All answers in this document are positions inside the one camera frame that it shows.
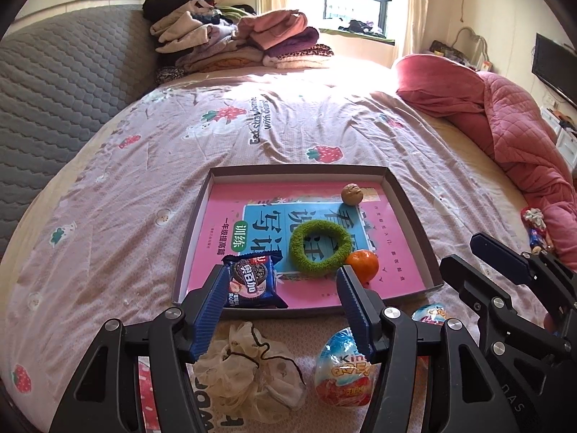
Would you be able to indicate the brown walnut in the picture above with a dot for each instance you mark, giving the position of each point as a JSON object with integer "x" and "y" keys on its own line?
{"x": 352, "y": 194}

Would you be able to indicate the pink pillow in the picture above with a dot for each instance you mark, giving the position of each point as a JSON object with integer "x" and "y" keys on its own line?
{"x": 432, "y": 83}

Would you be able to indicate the blue cookie packet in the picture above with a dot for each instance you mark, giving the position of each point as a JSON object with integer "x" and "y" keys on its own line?
{"x": 254, "y": 282}

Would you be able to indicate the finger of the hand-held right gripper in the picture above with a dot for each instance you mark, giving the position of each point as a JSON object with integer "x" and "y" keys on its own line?
{"x": 464, "y": 279}
{"x": 500, "y": 252}

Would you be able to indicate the cream mesh scrunchie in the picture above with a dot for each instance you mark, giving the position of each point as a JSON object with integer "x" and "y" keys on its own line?
{"x": 243, "y": 379}

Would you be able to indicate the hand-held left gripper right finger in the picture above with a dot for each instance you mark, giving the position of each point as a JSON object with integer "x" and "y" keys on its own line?
{"x": 356, "y": 311}

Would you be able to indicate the strawberry printed bedsheet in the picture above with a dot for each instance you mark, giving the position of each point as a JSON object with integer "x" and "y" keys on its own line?
{"x": 135, "y": 180}

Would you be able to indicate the small colourful doll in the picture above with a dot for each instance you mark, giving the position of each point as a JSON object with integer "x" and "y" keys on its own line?
{"x": 534, "y": 230}

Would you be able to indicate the white drawer cabinet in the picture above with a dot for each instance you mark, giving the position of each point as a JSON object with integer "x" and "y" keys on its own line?
{"x": 563, "y": 137}

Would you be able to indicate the black television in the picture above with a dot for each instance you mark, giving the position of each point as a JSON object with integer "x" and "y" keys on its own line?
{"x": 556, "y": 70}

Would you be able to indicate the pink quilt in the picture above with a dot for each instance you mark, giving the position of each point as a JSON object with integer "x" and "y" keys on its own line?
{"x": 518, "y": 131}

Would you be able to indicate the large toy egg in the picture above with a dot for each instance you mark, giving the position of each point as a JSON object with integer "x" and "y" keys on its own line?
{"x": 342, "y": 381}

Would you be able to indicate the shallow grey cardboard box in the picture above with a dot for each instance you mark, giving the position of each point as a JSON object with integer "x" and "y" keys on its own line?
{"x": 194, "y": 230}

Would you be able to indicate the pile of folded clothes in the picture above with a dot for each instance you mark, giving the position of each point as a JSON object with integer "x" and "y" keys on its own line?
{"x": 225, "y": 36}

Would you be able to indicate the small toy egg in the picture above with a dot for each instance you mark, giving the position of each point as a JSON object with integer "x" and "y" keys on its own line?
{"x": 428, "y": 315}

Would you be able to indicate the dark clothes on windowsill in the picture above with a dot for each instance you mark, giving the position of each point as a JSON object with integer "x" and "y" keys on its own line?
{"x": 363, "y": 28}

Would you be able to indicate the orange tangerine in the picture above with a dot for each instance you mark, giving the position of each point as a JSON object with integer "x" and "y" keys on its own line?
{"x": 363, "y": 265}

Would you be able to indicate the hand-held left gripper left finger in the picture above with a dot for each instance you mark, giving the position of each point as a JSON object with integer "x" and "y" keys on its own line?
{"x": 209, "y": 311}

